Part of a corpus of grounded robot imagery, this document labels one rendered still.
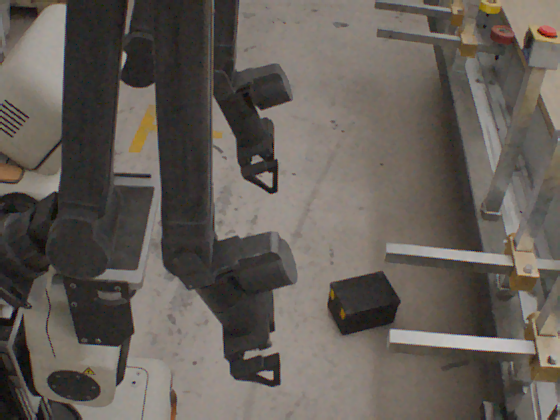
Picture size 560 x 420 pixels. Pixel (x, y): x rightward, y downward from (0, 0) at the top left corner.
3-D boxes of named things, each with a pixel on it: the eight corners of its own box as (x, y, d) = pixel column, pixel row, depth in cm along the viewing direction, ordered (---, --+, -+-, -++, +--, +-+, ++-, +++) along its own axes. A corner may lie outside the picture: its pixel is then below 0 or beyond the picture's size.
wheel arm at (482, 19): (373, 11, 232) (375, 0, 229) (373, 7, 234) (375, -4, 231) (490, 28, 230) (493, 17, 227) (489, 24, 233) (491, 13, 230)
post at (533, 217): (492, 306, 150) (559, 136, 118) (490, 294, 152) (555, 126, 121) (506, 307, 150) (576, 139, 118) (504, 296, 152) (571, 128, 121)
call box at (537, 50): (526, 69, 136) (535, 37, 131) (520, 54, 141) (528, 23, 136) (556, 74, 136) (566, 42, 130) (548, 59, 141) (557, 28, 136)
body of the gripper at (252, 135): (271, 123, 126) (256, 92, 122) (274, 155, 118) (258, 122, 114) (239, 135, 127) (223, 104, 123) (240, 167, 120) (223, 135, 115)
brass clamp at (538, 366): (528, 381, 115) (538, 365, 112) (519, 325, 126) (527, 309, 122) (558, 383, 115) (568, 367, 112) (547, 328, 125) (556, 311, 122)
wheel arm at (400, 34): (376, 39, 212) (377, 28, 210) (375, 35, 215) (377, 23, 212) (503, 58, 211) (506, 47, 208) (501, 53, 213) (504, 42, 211)
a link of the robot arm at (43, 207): (31, 206, 80) (19, 236, 76) (86, 170, 76) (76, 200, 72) (80, 250, 85) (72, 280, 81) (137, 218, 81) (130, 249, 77)
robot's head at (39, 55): (-44, 131, 82) (12, 58, 75) (6, 55, 98) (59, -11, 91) (40, 191, 89) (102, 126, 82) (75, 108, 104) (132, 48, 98)
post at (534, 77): (482, 219, 166) (531, 64, 136) (480, 206, 170) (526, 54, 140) (498, 221, 166) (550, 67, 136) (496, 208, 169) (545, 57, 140)
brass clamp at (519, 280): (508, 290, 136) (515, 273, 132) (499, 246, 146) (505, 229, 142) (534, 292, 135) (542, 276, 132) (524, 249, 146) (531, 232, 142)
